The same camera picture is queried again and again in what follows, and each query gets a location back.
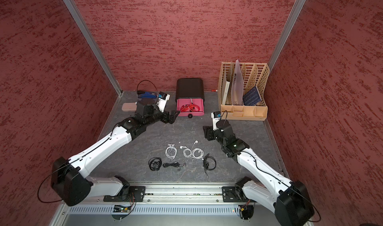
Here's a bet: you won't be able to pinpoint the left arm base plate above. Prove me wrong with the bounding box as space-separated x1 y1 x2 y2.
103 186 146 202

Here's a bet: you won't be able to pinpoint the black drawer cabinet shell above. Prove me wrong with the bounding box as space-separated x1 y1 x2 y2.
175 78 205 101

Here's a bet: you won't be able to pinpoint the right corner aluminium post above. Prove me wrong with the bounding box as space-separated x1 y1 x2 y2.
268 0 306 70

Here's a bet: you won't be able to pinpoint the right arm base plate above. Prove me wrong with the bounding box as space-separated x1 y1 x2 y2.
221 186 248 203

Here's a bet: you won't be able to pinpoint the blue stapler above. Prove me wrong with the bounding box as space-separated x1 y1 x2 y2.
137 90 158 99

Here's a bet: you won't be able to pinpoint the left corner aluminium post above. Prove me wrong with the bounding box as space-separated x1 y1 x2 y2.
63 0 123 97

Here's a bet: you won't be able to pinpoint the translucent plastic folder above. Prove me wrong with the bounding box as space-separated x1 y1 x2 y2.
231 59 244 105

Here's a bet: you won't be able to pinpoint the white earphones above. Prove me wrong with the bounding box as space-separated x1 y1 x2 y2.
165 144 178 161
191 140 204 159
180 146 193 158

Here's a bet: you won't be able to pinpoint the white booklet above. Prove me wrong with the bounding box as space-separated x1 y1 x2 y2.
221 80 230 105

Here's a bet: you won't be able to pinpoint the white earphones right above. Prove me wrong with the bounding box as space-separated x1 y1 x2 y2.
191 140 204 159

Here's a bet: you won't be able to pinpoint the vented metal strip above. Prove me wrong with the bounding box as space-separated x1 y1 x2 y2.
69 205 240 216

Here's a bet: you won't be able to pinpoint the black earphones right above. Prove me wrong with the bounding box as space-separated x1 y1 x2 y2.
203 154 216 178

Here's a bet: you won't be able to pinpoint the aluminium front rail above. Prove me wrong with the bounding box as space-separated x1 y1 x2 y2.
61 183 306 205

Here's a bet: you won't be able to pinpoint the white earphones left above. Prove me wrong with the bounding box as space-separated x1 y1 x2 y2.
165 144 178 161

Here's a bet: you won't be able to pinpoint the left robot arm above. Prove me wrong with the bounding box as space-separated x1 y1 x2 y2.
50 99 180 207

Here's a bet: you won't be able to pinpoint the beige file organizer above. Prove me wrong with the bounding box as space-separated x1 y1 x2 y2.
217 62 270 121

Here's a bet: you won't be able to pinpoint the white earphones middle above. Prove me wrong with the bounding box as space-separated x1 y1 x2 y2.
180 146 193 158

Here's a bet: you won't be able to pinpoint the corner aluminium post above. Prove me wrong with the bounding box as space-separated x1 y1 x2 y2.
268 0 306 70
63 0 123 97

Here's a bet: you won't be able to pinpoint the pink pencil case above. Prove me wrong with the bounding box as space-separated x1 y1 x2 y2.
121 102 137 112

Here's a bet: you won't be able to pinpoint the red earphones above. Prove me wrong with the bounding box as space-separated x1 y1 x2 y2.
190 98 201 112
180 104 194 112

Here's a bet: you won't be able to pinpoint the black earphones middle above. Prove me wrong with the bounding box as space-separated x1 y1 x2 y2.
163 162 186 171

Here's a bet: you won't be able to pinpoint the dark blue notebook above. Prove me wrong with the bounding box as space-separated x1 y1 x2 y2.
242 86 262 106

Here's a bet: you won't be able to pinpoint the pink drawer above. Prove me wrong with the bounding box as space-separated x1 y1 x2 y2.
176 98 204 118

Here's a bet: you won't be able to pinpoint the black earphones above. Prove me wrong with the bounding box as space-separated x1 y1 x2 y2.
163 162 186 171
148 157 163 171
203 154 216 178

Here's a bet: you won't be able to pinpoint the black earphones left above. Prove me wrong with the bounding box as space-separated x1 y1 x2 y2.
148 157 163 171

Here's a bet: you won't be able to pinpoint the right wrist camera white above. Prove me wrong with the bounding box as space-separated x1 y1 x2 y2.
211 111 221 131

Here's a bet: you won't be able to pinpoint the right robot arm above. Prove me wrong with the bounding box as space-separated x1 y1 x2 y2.
203 118 316 226

